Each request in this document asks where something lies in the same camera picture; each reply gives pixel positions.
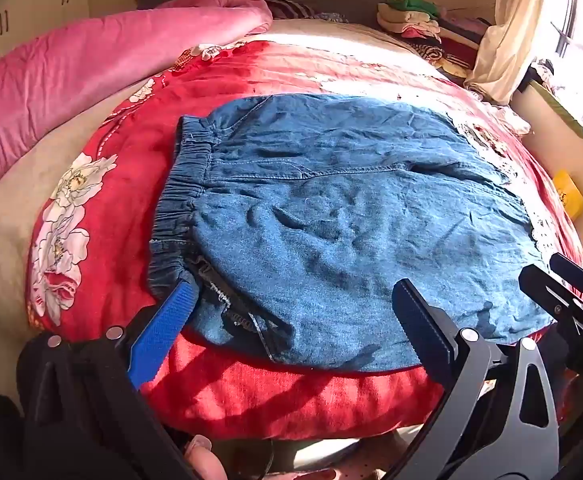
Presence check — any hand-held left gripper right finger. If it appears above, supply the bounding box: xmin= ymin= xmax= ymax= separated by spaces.
xmin=386 ymin=278 xmax=562 ymax=480

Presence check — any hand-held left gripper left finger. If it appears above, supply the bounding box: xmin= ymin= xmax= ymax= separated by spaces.
xmin=17 ymin=279 xmax=200 ymax=480

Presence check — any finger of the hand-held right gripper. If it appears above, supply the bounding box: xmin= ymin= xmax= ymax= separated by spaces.
xmin=518 ymin=262 xmax=583 ymax=332
xmin=549 ymin=252 xmax=583 ymax=307

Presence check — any blue denim pants lace hem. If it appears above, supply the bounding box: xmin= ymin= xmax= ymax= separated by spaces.
xmin=148 ymin=94 xmax=555 ymax=374

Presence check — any person's left hand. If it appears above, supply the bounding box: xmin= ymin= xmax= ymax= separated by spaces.
xmin=184 ymin=435 xmax=253 ymax=480

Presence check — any yellow box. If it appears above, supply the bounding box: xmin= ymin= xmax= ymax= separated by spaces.
xmin=552 ymin=170 xmax=583 ymax=221

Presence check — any red floral blanket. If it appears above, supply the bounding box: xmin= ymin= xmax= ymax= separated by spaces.
xmin=26 ymin=35 xmax=583 ymax=442

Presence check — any cream curtain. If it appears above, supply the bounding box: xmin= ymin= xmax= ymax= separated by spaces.
xmin=464 ymin=0 xmax=548 ymax=107

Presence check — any pink quilt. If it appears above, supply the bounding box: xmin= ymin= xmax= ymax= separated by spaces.
xmin=0 ymin=0 xmax=275 ymax=186

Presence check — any stack of folded clothes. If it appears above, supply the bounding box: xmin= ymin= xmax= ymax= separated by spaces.
xmin=376 ymin=0 xmax=493 ymax=82

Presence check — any dark striped cloth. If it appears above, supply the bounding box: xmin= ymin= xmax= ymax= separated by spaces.
xmin=254 ymin=0 xmax=322 ymax=22

